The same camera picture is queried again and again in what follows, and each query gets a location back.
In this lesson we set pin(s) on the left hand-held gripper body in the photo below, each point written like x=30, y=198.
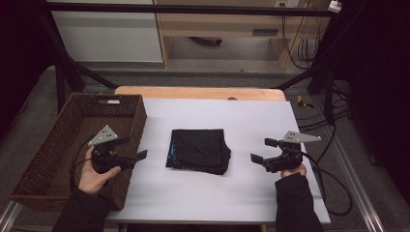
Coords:
x=104, y=159

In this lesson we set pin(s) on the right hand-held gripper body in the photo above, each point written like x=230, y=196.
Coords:
x=286, y=159

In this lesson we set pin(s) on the white cabinet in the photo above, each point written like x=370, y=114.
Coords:
x=106, y=35

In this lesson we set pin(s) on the black shorts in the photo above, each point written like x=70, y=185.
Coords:
x=198, y=151

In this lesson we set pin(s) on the brown wicker basket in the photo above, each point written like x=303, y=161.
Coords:
x=64, y=151

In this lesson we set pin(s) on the yellow black tape piece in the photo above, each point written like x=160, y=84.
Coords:
x=303, y=102

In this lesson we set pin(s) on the white power strip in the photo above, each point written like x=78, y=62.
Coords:
x=335, y=5

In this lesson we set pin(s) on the aluminium rail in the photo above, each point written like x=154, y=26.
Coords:
x=357, y=180
x=8, y=217

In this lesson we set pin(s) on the dark object under desk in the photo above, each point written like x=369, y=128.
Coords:
x=206, y=41

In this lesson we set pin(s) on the black horizontal frame bar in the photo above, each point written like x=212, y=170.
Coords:
x=193, y=9

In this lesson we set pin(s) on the black metal frame stand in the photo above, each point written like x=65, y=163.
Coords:
x=325, y=77
x=63, y=71

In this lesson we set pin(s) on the person's left hand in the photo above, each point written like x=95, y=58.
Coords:
x=90, y=179

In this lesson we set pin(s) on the black curtain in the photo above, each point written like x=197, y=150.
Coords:
x=380, y=90
x=17, y=51

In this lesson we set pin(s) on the light wooden desk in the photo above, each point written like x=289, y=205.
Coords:
x=225, y=25

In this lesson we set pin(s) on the wooden table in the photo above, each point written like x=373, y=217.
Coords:
x=193, y=92

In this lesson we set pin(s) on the white table mat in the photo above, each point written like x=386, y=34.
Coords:
x=251, y=190

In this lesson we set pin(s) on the person's right hand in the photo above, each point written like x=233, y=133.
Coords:
x=294, y=170

